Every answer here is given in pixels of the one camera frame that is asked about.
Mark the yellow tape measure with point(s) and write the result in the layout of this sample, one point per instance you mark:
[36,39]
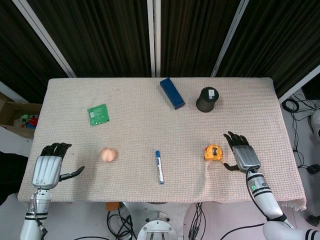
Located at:
[212,153]

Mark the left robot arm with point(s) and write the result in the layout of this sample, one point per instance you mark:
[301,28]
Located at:
[31,225]

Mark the beige waffle tablecloth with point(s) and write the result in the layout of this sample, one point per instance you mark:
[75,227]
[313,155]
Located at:
[150,125]

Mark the black power adapter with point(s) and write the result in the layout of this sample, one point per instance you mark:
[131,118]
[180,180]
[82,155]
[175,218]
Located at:
[313,169]

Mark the white slanted frame post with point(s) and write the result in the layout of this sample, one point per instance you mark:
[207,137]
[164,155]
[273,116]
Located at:
[42,32]
[230,37]

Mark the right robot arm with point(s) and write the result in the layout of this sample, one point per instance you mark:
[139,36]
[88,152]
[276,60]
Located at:
[265,197]

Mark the black mesh pen cup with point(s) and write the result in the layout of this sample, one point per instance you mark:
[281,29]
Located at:
[207,100]

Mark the peach coloured ball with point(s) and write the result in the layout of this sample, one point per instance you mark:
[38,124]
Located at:
[108,154]

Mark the green foil packet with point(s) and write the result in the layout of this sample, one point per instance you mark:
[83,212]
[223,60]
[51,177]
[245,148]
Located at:
[98,115]

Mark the white shoe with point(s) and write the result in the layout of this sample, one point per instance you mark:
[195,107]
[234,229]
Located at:
[315,125]

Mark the colourful plastic toys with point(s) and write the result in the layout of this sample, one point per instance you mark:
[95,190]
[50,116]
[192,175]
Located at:
[30,121]

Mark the white upright frame post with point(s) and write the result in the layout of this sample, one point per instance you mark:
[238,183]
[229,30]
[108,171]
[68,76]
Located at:
[153,37]

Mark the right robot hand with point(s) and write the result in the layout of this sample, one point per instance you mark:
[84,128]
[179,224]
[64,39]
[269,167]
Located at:
[246,156]

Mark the blue rectangular box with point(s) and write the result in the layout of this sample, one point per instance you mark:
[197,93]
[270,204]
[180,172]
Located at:
[172,93]

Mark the brown cardboard box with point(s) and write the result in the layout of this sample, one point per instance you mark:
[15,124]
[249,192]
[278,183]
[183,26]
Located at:
[11,110]

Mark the blue white marker pen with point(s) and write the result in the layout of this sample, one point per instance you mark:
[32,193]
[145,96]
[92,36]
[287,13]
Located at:
[160,167]

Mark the orange block under table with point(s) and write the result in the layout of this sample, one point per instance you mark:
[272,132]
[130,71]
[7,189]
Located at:
[113,206]

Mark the robot base column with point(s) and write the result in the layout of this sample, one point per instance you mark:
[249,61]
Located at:
[156,227]

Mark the white frame rail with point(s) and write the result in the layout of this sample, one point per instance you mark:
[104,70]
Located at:
[12,91]
[300,83]

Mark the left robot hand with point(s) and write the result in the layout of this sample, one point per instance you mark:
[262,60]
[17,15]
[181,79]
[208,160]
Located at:
[46,170]

